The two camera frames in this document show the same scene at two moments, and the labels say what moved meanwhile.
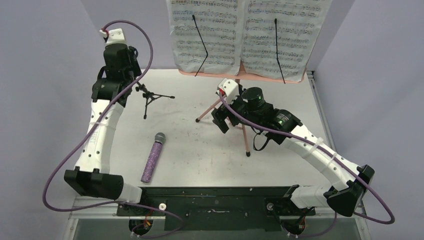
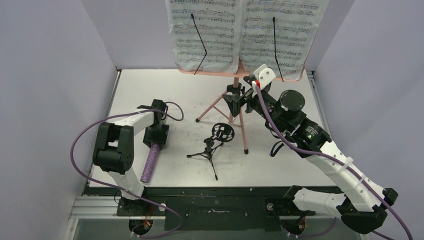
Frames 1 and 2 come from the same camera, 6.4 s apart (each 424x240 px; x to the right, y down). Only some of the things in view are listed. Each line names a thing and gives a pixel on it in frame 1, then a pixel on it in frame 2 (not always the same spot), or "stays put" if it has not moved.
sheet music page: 218,22 stays put
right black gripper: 224,113 to 249,102
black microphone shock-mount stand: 149,95 to 221,133
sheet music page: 298,23 stays put
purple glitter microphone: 160,139 stays put
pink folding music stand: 241,75 stays put
